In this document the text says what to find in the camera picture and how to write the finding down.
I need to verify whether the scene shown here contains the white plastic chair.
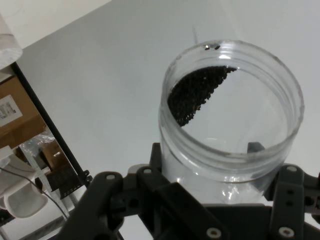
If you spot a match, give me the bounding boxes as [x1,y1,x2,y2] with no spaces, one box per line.
[0,159,48,218]

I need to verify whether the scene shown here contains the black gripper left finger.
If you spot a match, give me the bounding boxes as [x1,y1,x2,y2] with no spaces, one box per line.
[56,142,231,240]

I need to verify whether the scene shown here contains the black seeds heap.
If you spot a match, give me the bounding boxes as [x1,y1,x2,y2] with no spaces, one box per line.
[166,65,238,128]

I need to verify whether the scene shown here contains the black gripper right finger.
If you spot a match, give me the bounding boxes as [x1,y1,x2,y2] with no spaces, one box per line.
[247,141,320,240]

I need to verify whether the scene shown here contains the black metal pole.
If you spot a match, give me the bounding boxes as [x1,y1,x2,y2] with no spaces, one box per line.
[11,61,91,186]

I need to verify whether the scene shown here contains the labelled cardboard box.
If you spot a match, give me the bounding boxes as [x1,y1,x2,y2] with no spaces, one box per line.
[0,74,48,151]

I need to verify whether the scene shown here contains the clear plastic jar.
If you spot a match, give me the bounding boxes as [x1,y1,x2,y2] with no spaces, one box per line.
[158,38,305,205]

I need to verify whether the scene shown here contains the clear plastic wrap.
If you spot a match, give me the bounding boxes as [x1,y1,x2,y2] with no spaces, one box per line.
[19,132,58,161]

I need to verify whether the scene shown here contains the black ribbed device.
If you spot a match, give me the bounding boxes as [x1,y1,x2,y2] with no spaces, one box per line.
[47,162,83,201]

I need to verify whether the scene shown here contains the white cylinder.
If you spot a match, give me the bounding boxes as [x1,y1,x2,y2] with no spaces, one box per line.
[0,12,23,71]

